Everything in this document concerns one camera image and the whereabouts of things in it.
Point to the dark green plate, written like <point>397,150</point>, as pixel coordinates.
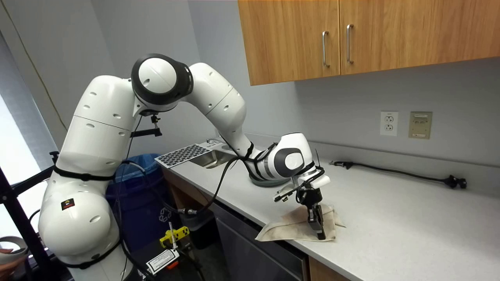
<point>268,182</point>

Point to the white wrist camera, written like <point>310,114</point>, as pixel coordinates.
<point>316,181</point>

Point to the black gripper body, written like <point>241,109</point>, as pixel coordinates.
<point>310,200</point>

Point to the beige cloth towel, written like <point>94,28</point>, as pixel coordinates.
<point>294,226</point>

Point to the blue recycling bin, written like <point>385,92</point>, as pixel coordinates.
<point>141,200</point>

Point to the white red device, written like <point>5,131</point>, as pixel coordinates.
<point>161,260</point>

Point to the wooden upper cabinet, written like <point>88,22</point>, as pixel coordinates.
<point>282,37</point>

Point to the dishwasher front panel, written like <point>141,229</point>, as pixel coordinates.
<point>249,259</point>

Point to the beige wall switch plate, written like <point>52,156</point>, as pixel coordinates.
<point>421,123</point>

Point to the silver cabinet handle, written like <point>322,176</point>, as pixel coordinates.
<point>324,40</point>
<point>349,40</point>

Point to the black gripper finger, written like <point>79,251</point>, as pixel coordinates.
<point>319,234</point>
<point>324,232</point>

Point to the steel sink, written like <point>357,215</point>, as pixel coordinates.
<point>213,159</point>

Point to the white wall outlet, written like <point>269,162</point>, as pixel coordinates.
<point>388,123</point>

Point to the yellow tool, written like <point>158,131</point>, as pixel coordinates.
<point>174,236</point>

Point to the right silver cabinet handle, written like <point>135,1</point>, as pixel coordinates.
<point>349,40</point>

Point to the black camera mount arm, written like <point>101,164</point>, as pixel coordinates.
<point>151,131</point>

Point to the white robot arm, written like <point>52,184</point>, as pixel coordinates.
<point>77,223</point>

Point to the left silver cabinet handle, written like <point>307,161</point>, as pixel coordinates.
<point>324,40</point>

